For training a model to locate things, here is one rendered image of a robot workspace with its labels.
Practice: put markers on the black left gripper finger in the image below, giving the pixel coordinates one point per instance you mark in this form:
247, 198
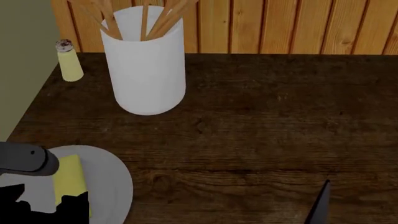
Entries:
76, 200
11, 193

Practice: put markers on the grey round plate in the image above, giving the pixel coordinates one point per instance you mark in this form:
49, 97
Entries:
109, 177

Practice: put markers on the thin wooden stick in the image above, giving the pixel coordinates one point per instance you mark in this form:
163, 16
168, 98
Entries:
144, 23
164, 17
178, 11
111, 21

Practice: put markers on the yellow butter stick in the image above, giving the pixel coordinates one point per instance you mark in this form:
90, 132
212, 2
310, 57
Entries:
71, 177

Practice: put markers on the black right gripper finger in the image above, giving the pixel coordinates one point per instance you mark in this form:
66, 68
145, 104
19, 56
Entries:
320, 205

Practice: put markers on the pale yellow salt shaker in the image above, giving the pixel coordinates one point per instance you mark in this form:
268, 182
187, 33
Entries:
71, 65

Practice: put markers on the white cylindrical utensil holder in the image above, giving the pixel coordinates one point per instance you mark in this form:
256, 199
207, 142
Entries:
146, 77

